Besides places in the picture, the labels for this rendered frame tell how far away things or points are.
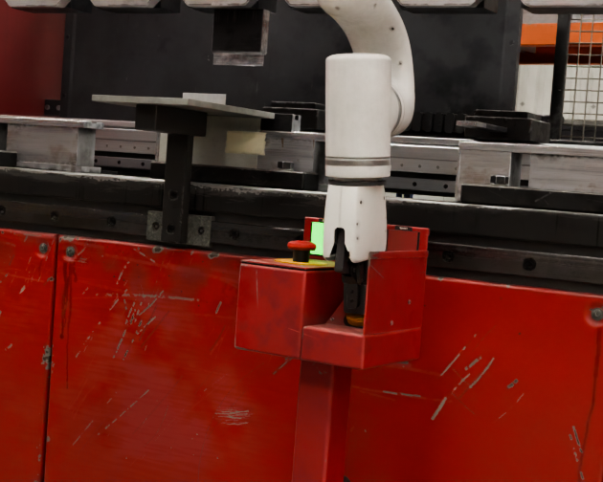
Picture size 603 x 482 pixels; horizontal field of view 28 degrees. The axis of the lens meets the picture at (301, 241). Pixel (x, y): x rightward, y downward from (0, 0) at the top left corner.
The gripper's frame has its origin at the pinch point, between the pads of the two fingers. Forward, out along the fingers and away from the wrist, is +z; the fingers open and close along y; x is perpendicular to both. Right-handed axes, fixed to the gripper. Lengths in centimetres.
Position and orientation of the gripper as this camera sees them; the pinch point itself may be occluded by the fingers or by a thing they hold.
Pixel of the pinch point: (357, 297)
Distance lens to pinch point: 157.7
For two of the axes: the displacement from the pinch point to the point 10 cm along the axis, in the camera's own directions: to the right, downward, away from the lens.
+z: 0.0, 9.9, 1.3
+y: -4.9, 1.1, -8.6
